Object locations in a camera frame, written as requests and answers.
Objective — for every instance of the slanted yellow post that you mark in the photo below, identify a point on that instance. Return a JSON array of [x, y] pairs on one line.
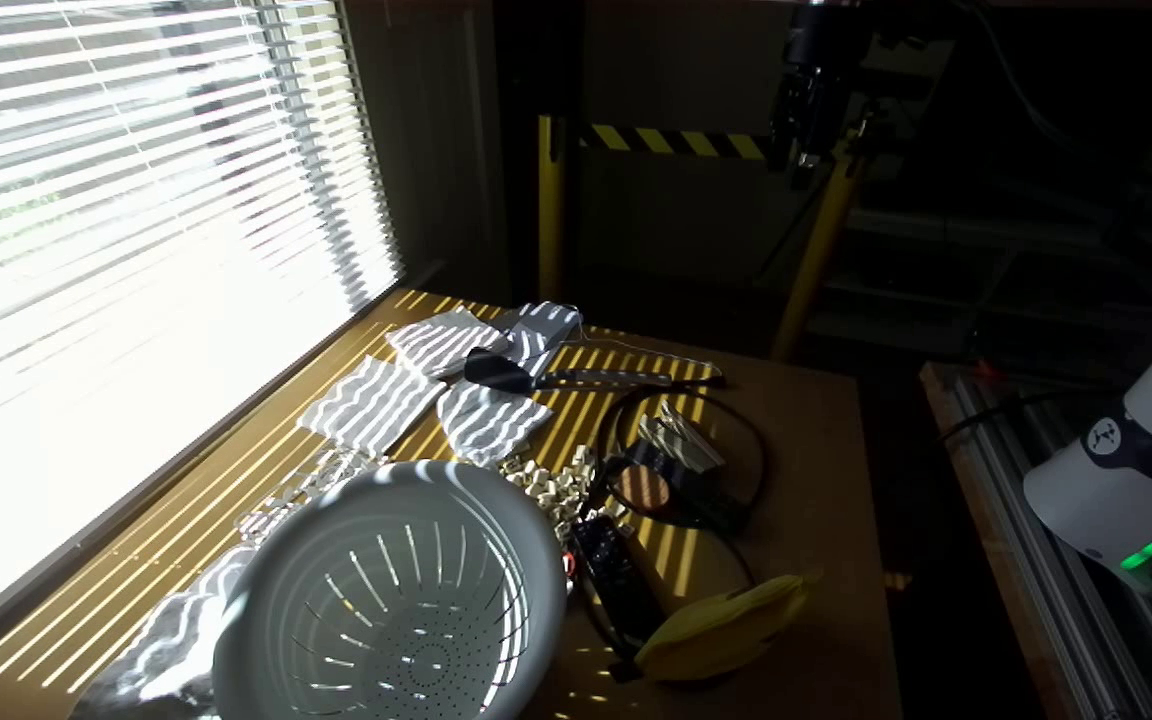
[[817, 253]]

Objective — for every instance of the large white window blind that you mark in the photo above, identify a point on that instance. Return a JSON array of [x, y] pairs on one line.
[[139, 241]]

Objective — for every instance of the small white letter block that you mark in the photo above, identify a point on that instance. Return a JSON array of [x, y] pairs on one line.
[[524, 469], [584, 462], [559, 490], [605, 509]]

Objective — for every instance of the yellow banana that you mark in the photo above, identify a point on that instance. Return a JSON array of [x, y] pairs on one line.
[[723, 625]]

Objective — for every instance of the upright yellow post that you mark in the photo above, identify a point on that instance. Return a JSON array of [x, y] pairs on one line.
[[549, 201]]

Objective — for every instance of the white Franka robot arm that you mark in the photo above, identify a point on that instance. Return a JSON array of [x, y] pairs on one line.
[[1137, 455]]

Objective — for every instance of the yellow black striped bar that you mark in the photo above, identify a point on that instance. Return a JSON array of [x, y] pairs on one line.
[[676, 137]]

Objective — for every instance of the white green device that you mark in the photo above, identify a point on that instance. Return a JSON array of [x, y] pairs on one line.
[[1043, 585]]

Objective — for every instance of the black remote control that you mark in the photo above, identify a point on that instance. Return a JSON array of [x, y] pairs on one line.
[[609, 573]]

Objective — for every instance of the reddish brown round disc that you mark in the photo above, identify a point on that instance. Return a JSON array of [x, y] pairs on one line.
[[646, 487]]

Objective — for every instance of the black camera on stand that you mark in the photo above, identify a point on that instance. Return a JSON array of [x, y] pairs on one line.
[[817, 65]]

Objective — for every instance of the white crumpled cloth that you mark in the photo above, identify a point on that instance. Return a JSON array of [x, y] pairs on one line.
[[176, 625]]

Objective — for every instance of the white plastic colander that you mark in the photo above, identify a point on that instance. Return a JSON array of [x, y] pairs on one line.
[[391, 600]]

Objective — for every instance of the white folded cloth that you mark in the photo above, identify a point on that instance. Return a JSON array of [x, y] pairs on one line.
[[442, 342], [491, 424], [368, 400], [541, 325]]

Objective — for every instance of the grey and black stapler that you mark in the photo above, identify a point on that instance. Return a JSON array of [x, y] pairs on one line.
[[676, 433]]

